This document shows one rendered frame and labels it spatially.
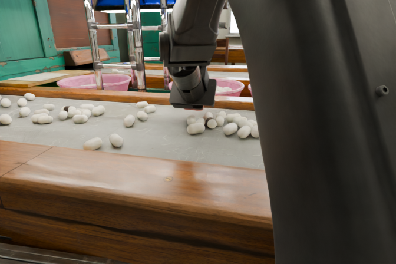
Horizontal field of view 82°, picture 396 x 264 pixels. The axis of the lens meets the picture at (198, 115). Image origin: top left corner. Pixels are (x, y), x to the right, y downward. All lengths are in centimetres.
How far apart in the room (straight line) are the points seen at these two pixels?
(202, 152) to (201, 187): 13
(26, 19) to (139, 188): 103
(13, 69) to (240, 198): 102
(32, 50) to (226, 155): 100
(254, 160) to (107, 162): 22
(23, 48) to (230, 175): 104
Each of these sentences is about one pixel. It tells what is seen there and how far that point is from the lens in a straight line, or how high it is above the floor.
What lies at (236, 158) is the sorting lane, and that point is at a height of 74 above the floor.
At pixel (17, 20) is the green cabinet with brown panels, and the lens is 119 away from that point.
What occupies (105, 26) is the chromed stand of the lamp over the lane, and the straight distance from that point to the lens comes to 79.
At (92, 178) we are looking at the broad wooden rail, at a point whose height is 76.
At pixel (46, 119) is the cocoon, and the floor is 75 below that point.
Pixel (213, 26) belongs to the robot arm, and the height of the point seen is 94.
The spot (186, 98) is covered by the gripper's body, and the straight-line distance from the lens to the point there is 49.
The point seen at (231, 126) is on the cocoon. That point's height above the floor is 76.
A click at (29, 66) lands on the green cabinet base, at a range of 119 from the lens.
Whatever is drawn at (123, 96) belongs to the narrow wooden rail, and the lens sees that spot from 72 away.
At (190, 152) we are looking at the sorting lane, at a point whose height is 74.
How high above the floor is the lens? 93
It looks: 19 degrees down
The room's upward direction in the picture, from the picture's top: straight up
